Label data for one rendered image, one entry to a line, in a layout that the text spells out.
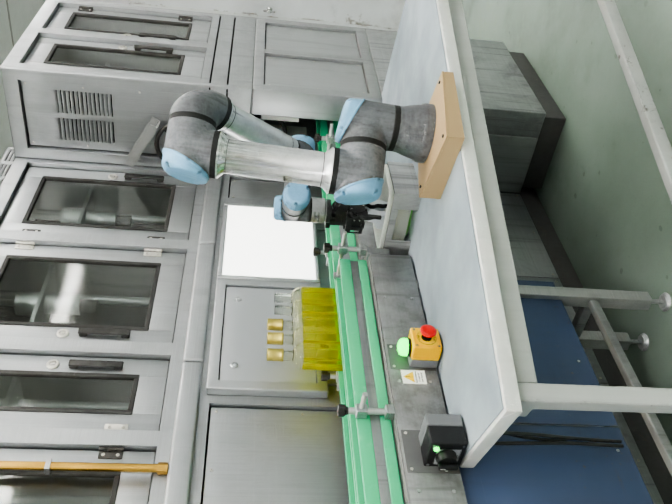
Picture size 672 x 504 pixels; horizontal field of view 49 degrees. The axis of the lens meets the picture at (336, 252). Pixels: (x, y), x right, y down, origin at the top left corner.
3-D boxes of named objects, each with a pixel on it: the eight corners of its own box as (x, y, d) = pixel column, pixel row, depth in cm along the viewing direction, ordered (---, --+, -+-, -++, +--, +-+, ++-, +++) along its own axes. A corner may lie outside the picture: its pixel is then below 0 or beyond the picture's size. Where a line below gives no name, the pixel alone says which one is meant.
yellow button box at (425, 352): (433, 348, 186) (405, 346, 185) (440, 326, 181) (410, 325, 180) (438, 368, 180) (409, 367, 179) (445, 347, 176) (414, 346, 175)
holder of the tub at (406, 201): (397, 236, 238) (373, 234, 237) (413, 163, 221) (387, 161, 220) (404, 269, 225) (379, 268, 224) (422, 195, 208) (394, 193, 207)
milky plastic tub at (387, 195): (398, 222, 235) (371, 220, 234) (411, 162, 221) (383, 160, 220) (406, 256, 221) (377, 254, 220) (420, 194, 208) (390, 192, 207)
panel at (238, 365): (314, 214, 278) (223, 208, 274) (315, 207, 277) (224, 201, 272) (327, 399, 208) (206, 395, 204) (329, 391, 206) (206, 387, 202)
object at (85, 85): (251, 94, 349) (56, 78, 338) (256, 17, 327) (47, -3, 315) (247, 173, 295) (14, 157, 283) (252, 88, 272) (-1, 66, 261)
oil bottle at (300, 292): (359, 302, 224) (289, 299, 221) (362, 288, 221) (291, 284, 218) (361, 315, 220) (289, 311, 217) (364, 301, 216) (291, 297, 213)
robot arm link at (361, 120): (397, 95, 183) (344, 86, 181) (393, 146, 179) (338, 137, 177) (386, 115, 194) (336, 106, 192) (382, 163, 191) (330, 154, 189)
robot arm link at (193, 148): (391, 139, 179) (165, 107, 175) (385, 198, 176) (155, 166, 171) (382, 157, 191) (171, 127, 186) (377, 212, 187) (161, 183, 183)
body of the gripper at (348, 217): (361, 218, 227) (323, 216, 225) (366, 196, 221) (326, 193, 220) (364, 234, 221) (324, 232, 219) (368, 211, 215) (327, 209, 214)
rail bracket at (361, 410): (393, 409, 171) (336, 407, 169) (398, 387, 166) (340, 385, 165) (395, 422, 168) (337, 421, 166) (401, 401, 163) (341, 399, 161)
